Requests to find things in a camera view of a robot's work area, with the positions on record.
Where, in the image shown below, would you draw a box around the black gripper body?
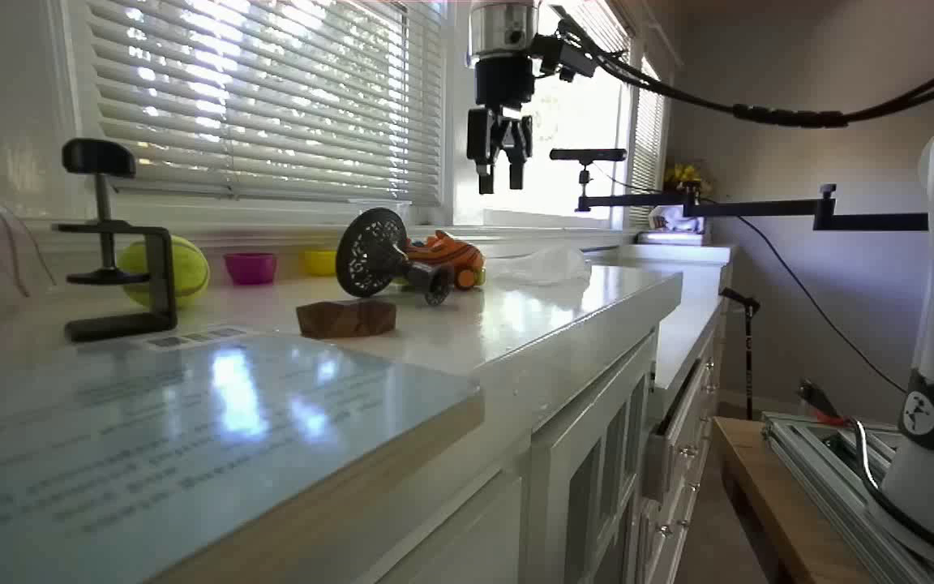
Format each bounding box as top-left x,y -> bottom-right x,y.
471,51 -> 543,123

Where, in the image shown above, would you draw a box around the white slatted window blinds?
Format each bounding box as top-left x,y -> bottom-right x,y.
82,0 -> 448,206

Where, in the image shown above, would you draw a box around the orange toy car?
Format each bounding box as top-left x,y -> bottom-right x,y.
407,228 -> 490,293

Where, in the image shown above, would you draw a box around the yellow flower bouquet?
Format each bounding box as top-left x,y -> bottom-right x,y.
654,160 -> 715,235

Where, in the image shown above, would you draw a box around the yellow plastic cup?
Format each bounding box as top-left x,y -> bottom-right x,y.
300,242 -> 342,277

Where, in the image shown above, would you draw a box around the brown wooden chunk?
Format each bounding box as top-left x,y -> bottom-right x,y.
295,299 -> 399,339

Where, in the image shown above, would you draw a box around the pink plastic cup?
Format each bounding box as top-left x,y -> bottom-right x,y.
220,249 -> 278,287

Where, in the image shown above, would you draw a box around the black thin stand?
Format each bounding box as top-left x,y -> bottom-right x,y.
717,286 -> 764,421

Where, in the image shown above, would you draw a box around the yellow-green tennis ball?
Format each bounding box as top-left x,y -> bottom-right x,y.
116,233 -> 214,308

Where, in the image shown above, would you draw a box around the white counter cabinet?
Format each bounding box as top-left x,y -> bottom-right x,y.
151,270 -> 732,584

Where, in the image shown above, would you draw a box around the black C-clamp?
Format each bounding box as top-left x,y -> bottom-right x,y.
52,135 -> 183,344

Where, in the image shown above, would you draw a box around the black red clamp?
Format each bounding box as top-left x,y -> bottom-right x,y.
798,379 -> 850,427

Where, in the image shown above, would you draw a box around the white book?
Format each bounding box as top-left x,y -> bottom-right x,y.
0,327 -> 490,584

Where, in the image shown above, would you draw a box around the wooden platform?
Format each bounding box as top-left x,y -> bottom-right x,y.
709,415 -> 882,584

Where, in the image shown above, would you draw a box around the white window frame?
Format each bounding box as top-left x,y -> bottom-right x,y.
50,0 -> 672,239

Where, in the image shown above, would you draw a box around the black bar camera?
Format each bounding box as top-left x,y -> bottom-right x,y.
548,147 -> 628,215

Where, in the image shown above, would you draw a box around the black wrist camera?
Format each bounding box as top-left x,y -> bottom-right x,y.
536,30 -> 601,84

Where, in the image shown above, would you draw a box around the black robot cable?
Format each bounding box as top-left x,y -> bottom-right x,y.
551,4 -> 934,130

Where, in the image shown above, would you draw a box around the thin black camera cable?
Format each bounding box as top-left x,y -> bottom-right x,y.
737,215 -> 909,394

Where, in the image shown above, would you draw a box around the aluminium rail frame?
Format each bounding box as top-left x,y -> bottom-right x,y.
762,407 -> 934,584

